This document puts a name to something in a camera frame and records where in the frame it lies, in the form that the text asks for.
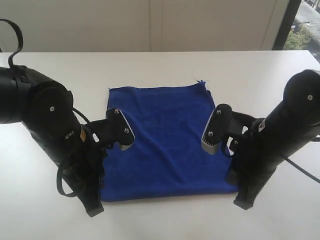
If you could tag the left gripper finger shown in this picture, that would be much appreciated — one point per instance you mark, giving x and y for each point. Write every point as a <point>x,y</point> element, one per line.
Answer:
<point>90,199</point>

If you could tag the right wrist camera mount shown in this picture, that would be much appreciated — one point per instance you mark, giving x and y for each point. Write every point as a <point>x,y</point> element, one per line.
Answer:
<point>224,123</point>

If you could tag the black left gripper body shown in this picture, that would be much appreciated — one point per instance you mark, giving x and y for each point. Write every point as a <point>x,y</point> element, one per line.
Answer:
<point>81,171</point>

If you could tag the blue microfiber towel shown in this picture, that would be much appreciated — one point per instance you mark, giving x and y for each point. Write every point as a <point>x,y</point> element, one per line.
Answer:
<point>166,158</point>

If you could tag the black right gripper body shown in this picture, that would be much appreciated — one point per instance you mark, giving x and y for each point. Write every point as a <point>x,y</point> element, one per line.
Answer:
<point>250,168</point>

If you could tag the right black arm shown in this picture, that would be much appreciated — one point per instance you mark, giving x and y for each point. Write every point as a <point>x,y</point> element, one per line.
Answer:
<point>269,141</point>

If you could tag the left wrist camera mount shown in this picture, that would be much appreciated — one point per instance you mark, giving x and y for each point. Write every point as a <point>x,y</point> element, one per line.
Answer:
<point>113,129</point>

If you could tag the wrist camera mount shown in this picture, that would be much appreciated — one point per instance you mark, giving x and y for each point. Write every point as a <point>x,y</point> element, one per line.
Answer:
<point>113,129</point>
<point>224,123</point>

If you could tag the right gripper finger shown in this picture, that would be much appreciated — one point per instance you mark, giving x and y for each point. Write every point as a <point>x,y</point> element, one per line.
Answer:
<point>247,194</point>

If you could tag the left black grey arm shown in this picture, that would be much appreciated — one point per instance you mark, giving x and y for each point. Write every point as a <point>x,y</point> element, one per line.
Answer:
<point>45,107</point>

